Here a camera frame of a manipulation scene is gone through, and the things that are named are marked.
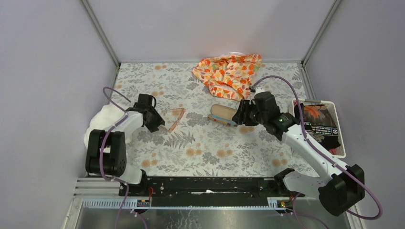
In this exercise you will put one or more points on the light blue cleaning cloth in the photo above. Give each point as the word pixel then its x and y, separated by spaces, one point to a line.
pixel 221 120

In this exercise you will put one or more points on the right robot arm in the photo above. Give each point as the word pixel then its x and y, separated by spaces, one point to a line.
pixel 338 186

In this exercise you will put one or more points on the clear pink sunglasses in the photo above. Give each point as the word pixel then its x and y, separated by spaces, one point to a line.
pixel 172 118

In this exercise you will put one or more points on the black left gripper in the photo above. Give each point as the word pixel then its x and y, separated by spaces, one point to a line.
pixel 153 128

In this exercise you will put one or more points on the white perforated plastic basket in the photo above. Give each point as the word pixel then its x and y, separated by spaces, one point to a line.
pixel 341 153

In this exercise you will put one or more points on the plaid glasses case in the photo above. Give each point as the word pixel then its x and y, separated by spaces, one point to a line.
pixel 224 112

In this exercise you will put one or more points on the orange floral fabric pouch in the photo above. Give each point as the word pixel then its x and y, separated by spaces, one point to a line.
pixel 228 76

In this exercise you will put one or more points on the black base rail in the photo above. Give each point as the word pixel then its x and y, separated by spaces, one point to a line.
pixel 208 191

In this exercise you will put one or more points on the dark clothing in basket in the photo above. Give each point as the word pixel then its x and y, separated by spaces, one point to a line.
pixel 320 124

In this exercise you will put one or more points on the white towel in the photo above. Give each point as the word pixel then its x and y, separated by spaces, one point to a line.
pixel 108 115

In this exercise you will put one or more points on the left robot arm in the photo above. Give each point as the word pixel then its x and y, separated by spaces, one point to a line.
pixel 106 151

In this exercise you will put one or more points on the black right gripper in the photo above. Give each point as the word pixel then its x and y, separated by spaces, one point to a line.
pixel 245 106

